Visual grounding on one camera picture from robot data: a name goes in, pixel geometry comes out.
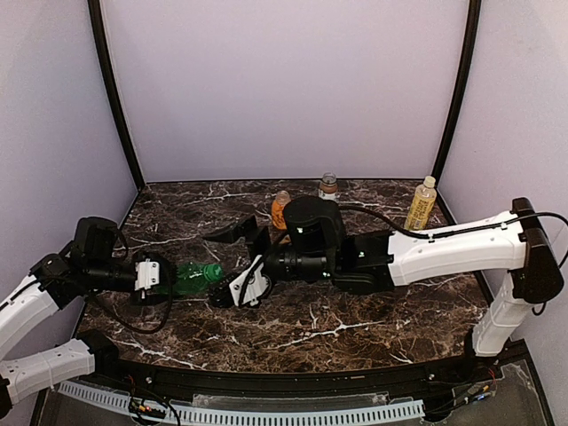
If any white slotted cable duct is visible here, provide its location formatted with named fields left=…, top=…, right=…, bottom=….
left=57, top=381, right=425, bottom=425

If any black right frame post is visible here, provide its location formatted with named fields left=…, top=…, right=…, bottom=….
left=431, top=0, right=482, bottom=184

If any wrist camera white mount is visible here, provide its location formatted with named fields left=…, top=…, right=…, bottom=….
left=208, top=256, right=272, bottom=308
left=134, top=259, right=161, bottom=291

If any black frame post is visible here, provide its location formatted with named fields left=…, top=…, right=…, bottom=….
left=431, top=0, right=482, bottom=184
left=87, top=0, right=146, bottom=192

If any black front table rail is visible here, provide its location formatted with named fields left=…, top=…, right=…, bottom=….
left=81, top=356, right=490, bottom=401

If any orange juice bottle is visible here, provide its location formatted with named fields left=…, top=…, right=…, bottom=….
left=272, top=191, right=291, bottom=230

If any beige label tea bottle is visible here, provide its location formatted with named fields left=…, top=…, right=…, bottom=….
left=404, top=181, right=438, bottom=231

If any brown drink bottle white label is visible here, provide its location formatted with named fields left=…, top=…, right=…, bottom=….
left=318, top=172, right=338, bottom=201

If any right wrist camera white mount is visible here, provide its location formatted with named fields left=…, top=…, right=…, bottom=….
left=208, top=256, right=272, bottom=308

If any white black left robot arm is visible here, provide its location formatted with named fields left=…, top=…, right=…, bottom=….
left=1, top=217, right=176, bottom=416

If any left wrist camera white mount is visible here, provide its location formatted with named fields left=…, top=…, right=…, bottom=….
left=134, top=259, right=161, bottom=291

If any cream bottle cap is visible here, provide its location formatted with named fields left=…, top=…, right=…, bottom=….
left=423, top=176, right=436, bottom=188

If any black left frame post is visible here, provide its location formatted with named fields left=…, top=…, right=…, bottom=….
left=87, top=0, right=146, bottom=192

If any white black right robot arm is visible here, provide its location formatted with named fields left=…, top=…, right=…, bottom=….
left=208, top=196, right=564, bottom=359

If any green plastic soda bottle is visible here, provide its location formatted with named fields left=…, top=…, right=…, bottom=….
left=172, top=262, right=224, bottom=296

